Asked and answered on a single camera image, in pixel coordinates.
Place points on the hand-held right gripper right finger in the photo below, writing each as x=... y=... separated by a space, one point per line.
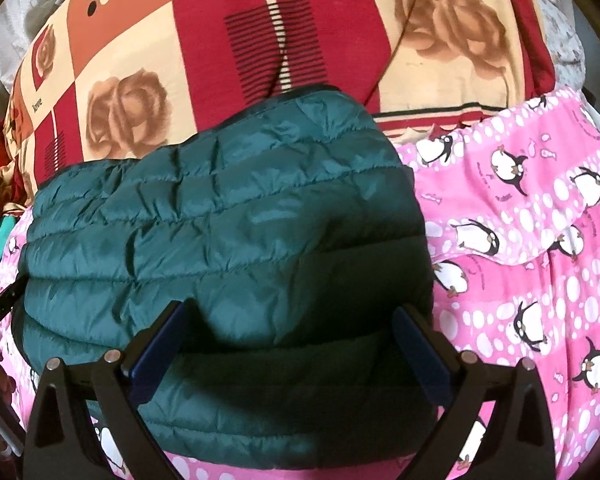
x=426 y=357

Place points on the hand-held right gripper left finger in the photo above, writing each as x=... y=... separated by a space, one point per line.
x=152 y=346

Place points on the teal quilted puffer jacket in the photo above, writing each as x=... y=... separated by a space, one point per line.
x=230 y=220

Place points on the pink penguin print blanket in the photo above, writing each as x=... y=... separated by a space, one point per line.
x=530 y=270

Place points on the grey crumpled cloth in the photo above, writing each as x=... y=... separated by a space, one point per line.
x=25 y=15

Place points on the red cream rose print blanket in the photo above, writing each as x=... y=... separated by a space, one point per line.
x=130 y=35

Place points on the grey floral bedsheet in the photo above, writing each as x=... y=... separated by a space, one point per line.
x=562 y=35

